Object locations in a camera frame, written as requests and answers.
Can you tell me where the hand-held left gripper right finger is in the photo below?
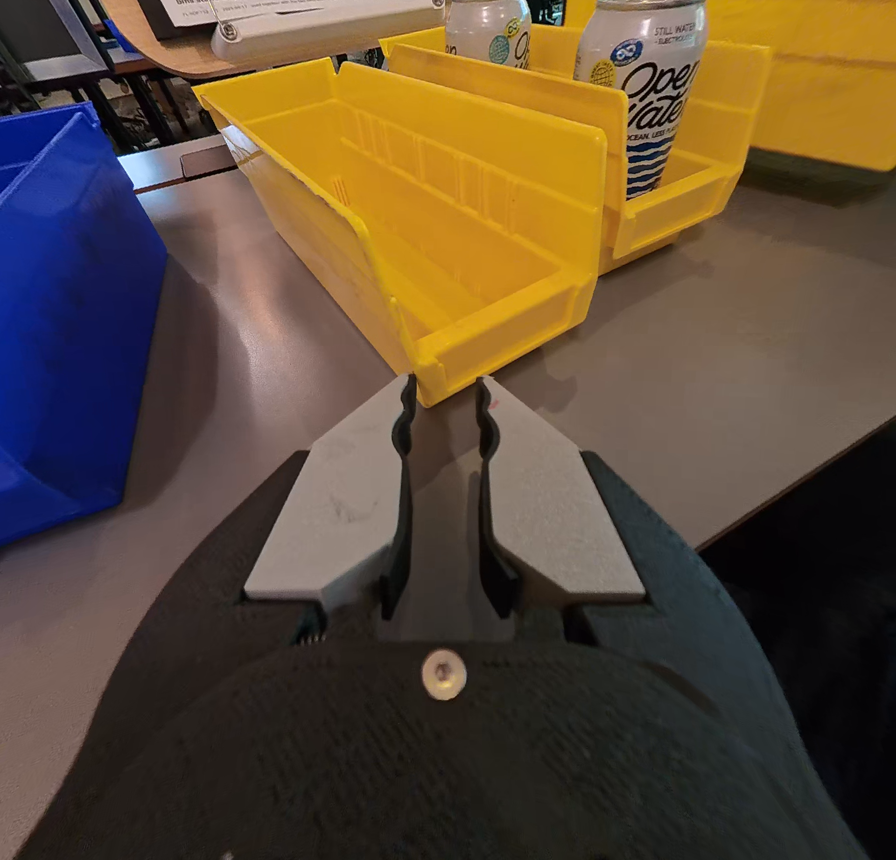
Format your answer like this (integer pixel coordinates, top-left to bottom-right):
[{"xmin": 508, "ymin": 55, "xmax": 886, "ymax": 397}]
[{"xmin": 476, "ymin": 376, "xmax": 646, "ymax": 619}]

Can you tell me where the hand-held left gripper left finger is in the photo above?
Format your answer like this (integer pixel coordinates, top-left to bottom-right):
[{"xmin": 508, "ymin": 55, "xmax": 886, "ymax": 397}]
[{"xmin": 244, "ymin": 374, "xmax": 419, "ymax": 622}]

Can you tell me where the yellow plastic bin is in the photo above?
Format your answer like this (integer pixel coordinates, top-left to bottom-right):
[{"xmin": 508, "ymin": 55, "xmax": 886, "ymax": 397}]
[
  {"xmin": 378, "ymin": 23, "xmax": 772, "ymax": 276},
  {"xmin": 191, "ymin": 57, "xmax": 609, "ymax": 408},
  {"xmin": 563, "ymin": 0, "xmax": 896, "ymax": 173}
]

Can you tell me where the blue plastic bin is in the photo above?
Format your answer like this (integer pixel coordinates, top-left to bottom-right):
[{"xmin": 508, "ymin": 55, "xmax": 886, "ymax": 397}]
[{"xmin": 0, "ymin": 100, "xmax": 169, "ymax": 546}]

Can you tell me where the white blue striped can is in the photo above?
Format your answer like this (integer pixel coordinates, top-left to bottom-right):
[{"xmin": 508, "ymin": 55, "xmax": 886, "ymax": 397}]
[
  {"xmin": 574, "ymin": 0, "xmax": 712, "ymax": 202},
  {"xmin": 445, "ymin": 0, "xmax": 533, "ymax": 71}
]

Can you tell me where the person's dark clothing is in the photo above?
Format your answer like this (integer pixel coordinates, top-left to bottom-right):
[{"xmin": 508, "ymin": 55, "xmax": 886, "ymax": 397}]
[{"xmin": 700, "ymin": 426, "xmax": 896, "ymax": 860}]

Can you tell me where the white document stand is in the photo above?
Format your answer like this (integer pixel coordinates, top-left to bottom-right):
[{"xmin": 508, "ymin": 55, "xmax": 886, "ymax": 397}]
[{"xmin": 210, "ymin": 7, "xmax": 449, "ymax": 63}]

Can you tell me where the instruction sheet on stand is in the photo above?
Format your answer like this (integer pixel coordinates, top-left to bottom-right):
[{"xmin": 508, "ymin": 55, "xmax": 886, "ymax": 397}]
[{"xmin": 80, "ymin": 0, "xmax": 491, "ymax": 80}]

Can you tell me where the black clipboard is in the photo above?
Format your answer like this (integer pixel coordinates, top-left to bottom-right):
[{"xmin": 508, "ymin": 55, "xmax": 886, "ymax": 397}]
[{"xmin": 119, "ymin": 0, "xmax": 176, "ymax": 42}]

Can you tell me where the silver framed black panel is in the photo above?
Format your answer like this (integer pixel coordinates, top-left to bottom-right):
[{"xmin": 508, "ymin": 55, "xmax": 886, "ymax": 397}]
[{"xmin": 0, "ymin": 0, "xmax": 116, "ymax": 80}]

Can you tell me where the table cable cover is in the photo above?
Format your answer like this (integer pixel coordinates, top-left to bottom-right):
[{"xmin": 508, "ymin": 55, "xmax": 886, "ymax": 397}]
[{"xmin": 181, "ymin": 149, "xmax": 239, "ymax": 189}]

